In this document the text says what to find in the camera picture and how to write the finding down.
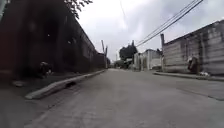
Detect concrete post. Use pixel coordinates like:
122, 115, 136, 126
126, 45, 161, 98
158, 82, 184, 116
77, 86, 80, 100
160, 33, 166, 73

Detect white building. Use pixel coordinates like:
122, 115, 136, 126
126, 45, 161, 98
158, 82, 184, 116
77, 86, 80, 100
133, 48, 163, 72

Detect grey concrete block wall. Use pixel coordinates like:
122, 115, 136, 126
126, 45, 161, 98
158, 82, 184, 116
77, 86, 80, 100
160, 19, 224, 77

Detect grey concrete sidewalk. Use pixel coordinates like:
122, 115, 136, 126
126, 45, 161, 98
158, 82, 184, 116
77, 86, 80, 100
0, 71, 88, 98

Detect leaning pole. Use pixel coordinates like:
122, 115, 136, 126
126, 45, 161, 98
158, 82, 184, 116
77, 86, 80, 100
104, 45, 109, 69
100, 39, 106, 56

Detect tall dark wall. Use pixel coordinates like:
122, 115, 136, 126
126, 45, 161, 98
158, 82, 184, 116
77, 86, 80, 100
0, 0, 108, 79

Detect concrete kerb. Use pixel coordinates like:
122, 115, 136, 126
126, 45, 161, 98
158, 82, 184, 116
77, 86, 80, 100
24, 69, 107, 100

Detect low concrete kerb strip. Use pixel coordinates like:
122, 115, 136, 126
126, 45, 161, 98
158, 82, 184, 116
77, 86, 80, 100
153, 70, 224, 83

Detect tree branches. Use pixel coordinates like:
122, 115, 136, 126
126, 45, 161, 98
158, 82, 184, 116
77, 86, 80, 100
64, 0, 94, 19

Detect grey concrete road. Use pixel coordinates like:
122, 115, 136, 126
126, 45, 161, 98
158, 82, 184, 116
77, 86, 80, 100
0, 68, 224, 128

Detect overhead wires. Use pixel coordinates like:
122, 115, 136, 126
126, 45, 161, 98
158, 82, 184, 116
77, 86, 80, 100
134, 0, 205, 48

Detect dark tree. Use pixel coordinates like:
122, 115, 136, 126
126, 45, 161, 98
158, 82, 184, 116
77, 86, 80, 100
118, 40, 139, 63

